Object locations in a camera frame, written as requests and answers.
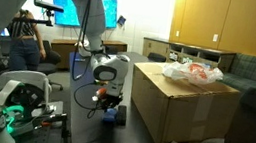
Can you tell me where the person standing in background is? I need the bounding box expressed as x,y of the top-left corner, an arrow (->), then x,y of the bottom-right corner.
7,20 -> 47,72

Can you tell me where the black rectangular sponge block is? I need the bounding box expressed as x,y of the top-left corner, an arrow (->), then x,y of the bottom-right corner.
116,105 -> 127,125

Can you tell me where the camera on tripod arm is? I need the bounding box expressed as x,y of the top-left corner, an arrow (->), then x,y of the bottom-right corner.
13,0 -> 64,26

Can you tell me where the wall mounted tv screen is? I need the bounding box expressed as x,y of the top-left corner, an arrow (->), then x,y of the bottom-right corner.
20,0 -> 122,36

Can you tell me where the large cardboard box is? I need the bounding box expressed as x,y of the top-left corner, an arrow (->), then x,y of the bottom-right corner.
131,62 -> 240,143

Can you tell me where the red ball toy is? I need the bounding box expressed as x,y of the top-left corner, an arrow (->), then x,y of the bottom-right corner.
92,88 -> 106,101

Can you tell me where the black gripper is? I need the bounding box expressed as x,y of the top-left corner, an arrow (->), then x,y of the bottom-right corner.
99,93 -> 123,110

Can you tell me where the white plastic shopping bag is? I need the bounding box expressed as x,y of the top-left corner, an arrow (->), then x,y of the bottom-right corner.
162,62 -> 224,85

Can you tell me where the wooden sideboard cabinet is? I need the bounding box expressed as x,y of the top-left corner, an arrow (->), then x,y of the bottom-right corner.
143,37 -> 235,73

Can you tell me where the black office chair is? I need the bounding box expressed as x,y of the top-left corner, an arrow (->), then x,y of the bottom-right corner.
29,39 -> 71,95

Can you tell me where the blue sponge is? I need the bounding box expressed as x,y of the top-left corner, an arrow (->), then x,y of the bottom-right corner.
102,108 -> 117,123

